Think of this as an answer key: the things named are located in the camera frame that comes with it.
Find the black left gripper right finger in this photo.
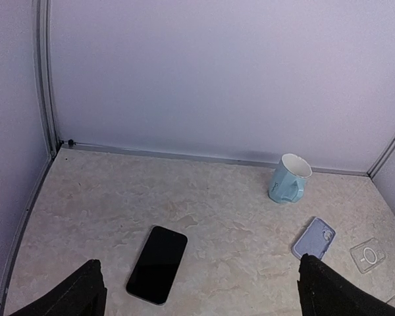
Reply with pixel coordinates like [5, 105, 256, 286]
[298, 253, 395, 316]

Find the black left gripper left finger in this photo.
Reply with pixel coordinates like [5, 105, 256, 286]
[13, 259, 107, 315]

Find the lavender silicone phone case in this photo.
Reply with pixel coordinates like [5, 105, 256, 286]
[291, 217, 336, 260]

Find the purple-edged black smartphone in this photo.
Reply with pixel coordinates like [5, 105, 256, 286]
[126, 226, 188, 305]

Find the light blue ceramic mug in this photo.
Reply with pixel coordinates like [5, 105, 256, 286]
[268, 153, 313, 203]

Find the right aluminium corner post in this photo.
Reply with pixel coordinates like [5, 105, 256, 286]
[367, 133, 395, 179]

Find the aluminium corner post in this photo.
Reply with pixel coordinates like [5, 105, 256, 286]
[367, 133, 395, 179]
[32, 1, 61, 160]

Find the left aluminium corner post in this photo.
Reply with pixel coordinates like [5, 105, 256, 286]
[32, 1, 61, 160]

